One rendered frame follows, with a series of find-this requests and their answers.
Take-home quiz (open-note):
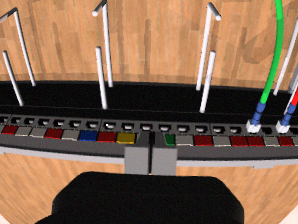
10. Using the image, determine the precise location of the green cable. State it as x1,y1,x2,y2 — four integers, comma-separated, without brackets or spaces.
256,0,284,112

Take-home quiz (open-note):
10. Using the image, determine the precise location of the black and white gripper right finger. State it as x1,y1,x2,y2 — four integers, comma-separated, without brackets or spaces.
150,131,178,176

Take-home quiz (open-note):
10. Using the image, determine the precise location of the red patch cord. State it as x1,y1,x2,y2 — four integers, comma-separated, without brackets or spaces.
287,86,298,114

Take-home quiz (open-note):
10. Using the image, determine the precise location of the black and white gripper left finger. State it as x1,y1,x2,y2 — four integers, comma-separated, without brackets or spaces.
124,131,152,175

